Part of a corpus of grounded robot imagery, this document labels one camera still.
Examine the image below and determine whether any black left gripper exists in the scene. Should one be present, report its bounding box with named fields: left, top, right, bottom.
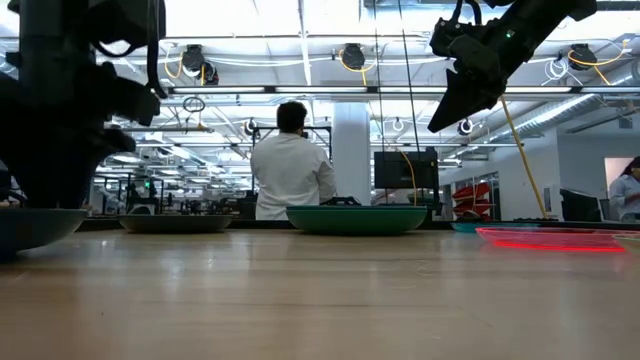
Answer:
left=0, top=60, right=136, bottom=210

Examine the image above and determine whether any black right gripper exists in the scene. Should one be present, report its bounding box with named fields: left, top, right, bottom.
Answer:
left=427, top=18, right=522, bottom=134

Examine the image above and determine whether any blue transparent plastic plate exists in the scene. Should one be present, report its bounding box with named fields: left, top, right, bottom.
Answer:
left=449, top=221, right=541, bottom=234

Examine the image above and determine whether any pink transparent plastic plate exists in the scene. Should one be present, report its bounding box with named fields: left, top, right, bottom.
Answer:
left=474, top=227, right=640, bottom=254

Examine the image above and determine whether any black computer monitor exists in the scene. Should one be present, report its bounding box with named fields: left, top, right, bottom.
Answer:
left=559, top=188, right=603, bottom=223
left=373, top=149, right=440, bottom=191

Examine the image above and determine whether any shelf with red bins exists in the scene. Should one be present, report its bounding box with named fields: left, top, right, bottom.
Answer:
left=451, top=172, right=500, bottom=219

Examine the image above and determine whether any white square pillar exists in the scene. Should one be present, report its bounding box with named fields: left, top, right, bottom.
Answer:
left=332, top=102, right=372, bottom=207

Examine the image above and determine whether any ceiling light strip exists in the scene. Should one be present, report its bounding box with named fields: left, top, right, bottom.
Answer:
left=167, top=85, right=640, bottom=96

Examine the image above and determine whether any person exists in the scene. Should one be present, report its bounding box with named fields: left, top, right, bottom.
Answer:
left=249, top=101, right=338, bottom=222
left=608, top=155, right=640, bottom=224

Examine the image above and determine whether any lime transparent plastic plate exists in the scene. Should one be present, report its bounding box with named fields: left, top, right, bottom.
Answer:
left=612, top=233, right=640, bottom=254

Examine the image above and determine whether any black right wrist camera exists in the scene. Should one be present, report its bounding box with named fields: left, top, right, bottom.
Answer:
left=429, top=17, right=484, bottom=57

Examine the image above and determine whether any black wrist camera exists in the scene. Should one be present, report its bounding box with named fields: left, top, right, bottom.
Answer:
left=429, top=17, right=484, bottom=57
left=97, top=67, right=162, bottom=127

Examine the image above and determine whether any thin black hanging cable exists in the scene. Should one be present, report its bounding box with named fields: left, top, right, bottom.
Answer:
left=372, top=0, right=387, bottom=206

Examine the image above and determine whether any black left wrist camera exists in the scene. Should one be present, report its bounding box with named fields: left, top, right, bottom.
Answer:
left=97, top=67, right=162, bottom=127

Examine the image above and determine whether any black ceiling cable reel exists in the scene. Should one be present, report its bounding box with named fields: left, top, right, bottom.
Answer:
left=568, top=43, right=599, bottom=71
left=180, top=43, right=207, bottom=74
left=341, top=43, right=366, bottom=71

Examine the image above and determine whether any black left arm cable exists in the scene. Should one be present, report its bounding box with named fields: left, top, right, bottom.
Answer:
left=144, top=0, right=169, bottom=100

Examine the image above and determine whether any black aluminium table frame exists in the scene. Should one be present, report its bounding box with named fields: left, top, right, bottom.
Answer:
left=77, top=215, right=640, bottom=232

